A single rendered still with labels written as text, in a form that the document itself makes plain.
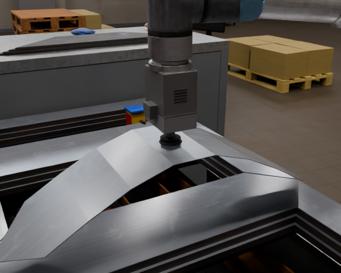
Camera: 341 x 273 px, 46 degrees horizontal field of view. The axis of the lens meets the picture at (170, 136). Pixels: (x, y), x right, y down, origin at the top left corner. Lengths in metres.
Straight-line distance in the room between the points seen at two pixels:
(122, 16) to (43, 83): 9.38
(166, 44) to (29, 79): 0.88
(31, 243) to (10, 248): 0.05
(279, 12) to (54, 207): 0.57
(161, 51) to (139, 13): 10.29
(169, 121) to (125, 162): 0.11
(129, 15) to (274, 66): 6.45
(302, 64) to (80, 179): 4.50
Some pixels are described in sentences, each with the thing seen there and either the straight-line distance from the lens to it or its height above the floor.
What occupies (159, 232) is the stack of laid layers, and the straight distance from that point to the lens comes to 0.79.
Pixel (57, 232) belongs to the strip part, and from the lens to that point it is 0.68.
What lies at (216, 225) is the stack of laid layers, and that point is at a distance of 0.82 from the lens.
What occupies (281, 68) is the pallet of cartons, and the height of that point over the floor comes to 0.28.
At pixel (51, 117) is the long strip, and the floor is 0.86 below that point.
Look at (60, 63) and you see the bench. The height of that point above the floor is 1.02.
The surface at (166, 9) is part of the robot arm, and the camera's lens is 0.65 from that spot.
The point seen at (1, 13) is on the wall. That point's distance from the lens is 10.43.
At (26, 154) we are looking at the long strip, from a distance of 1.16.
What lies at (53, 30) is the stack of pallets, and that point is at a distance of 5.07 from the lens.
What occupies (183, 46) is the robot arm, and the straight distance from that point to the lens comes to 0.67.
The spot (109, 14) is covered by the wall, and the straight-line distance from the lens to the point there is 10.73.
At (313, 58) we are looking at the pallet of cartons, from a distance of 5.21.
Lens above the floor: 1.32
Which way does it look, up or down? 22 degrees down
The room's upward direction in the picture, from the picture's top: straight up
